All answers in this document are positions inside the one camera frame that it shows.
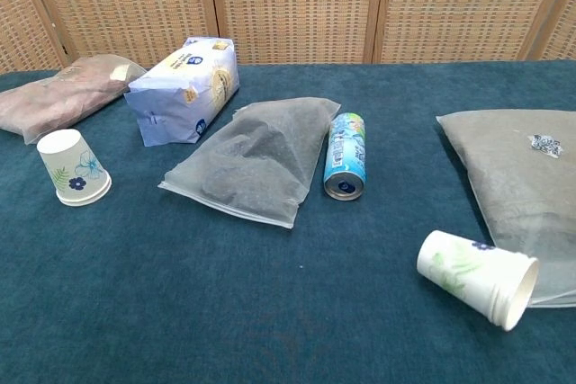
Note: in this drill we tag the bagged grey clothing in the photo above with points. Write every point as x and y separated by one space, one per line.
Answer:
517 186

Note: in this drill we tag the white blue tissue pack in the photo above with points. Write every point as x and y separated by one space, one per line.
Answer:
180 91

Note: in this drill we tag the bagged dark clothing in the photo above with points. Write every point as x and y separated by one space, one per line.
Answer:
256 154

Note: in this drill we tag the bagged pink clothing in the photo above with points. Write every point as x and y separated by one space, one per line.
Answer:
58 96

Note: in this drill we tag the woven bamboo folding screen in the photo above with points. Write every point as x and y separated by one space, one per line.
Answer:
292 2

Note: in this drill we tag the blue carpet table cover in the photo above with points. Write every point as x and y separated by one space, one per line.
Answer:
270 289

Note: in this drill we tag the blue drink can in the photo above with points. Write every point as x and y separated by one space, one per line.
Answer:
345 154

